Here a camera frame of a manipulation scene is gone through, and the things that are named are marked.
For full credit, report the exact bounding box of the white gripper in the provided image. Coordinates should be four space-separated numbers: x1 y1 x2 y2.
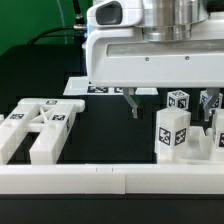
86 23 224 118

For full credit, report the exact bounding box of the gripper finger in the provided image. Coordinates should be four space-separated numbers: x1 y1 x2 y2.
203 88 220 122

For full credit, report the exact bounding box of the white chair seat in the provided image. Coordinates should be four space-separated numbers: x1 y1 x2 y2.
155 124 224 165

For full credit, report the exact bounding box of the white chair back frame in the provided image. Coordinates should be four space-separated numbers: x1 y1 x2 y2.
0 98 85 165

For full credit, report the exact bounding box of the marker cube right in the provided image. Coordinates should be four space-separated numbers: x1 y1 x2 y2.
200 90 223 110

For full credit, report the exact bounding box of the marker cube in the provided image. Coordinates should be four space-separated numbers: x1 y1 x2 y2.
200 90 223 110
167 90 189 110

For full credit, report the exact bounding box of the marker cube left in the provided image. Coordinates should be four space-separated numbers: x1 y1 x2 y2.
167 90 189 110

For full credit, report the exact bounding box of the white part at left edge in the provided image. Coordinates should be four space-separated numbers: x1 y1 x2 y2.
0 115 4 126

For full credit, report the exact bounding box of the white front fence bar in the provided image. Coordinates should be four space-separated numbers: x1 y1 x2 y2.
0 164 224 194

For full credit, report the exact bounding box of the white marker base plate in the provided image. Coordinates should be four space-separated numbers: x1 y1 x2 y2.
63 76 158 96

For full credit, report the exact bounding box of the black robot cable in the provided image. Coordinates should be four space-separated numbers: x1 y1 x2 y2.
26 0 88 46

